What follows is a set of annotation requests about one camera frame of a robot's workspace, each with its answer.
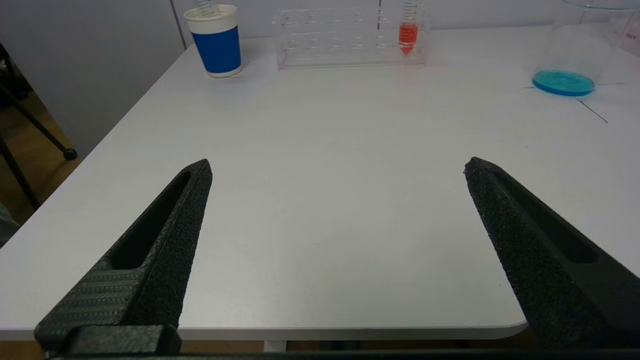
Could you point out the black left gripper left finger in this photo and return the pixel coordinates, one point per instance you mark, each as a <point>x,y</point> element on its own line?
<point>160,260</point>

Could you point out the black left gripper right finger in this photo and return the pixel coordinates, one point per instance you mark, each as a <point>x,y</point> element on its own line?
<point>550,260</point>

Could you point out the test tube with blue pigment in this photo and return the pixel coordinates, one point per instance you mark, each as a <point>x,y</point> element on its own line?
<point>205,7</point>

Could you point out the clear glass beaker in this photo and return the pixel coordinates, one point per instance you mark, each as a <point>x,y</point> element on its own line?
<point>562,82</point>

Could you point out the test tube with red pigment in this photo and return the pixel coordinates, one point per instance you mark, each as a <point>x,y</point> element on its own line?
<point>408,35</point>

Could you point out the black office chair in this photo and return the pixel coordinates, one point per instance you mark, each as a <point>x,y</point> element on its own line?
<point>70,154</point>

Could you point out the white table leg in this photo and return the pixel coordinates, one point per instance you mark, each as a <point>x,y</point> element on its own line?
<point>275,346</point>

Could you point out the blue white paper cup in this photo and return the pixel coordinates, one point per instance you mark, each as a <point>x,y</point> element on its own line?
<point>217,50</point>

